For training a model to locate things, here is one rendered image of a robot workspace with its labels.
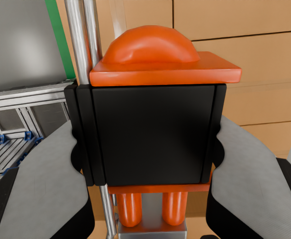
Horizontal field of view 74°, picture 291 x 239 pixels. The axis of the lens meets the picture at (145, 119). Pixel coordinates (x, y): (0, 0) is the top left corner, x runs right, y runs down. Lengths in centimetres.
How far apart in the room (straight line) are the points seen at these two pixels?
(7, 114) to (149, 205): 134
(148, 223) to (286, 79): 91
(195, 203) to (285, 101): 73
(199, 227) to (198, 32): 64
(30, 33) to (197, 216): 135
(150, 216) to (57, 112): 118
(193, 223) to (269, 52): 71
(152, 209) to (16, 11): 141
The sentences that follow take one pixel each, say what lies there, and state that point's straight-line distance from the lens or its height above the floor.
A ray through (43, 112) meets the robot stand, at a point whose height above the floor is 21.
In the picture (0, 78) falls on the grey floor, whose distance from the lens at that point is 166.
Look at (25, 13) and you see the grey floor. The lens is 147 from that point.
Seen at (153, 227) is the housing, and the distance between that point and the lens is 19.
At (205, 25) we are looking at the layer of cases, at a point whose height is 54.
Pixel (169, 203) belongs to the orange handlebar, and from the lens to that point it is 17.
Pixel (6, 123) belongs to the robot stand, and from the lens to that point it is 153.
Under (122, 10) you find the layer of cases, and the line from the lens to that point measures 77.
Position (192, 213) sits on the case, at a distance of 45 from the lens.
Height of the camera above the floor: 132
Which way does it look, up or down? 62 degrees down
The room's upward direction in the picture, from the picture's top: 176 degrees clockwise
